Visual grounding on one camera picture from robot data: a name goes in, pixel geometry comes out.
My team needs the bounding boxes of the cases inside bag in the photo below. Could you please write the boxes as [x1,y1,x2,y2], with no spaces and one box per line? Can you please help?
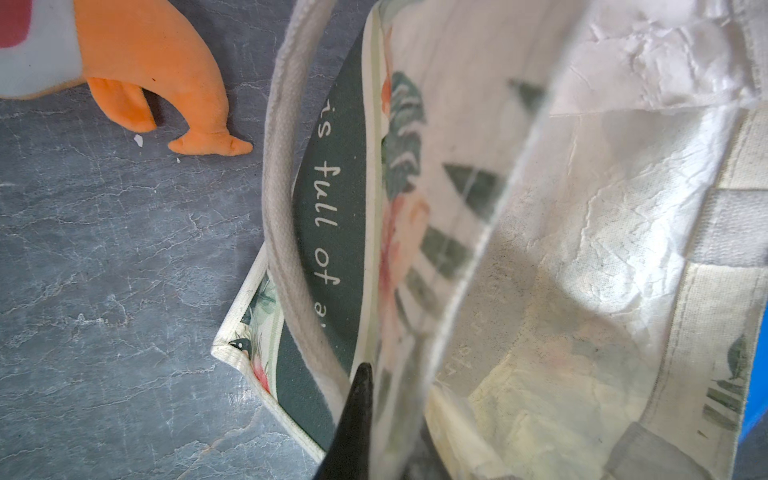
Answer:
[739,313,768,443]

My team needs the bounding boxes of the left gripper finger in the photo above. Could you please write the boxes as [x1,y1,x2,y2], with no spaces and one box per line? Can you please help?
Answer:
[313,363,373,480]

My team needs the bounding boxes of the floral canvas tote bag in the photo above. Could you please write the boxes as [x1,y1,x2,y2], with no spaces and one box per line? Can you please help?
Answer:
[211,1,767,479]

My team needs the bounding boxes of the orange shark plush toy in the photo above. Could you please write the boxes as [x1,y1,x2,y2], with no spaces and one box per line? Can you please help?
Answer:
[1,1,253,156]

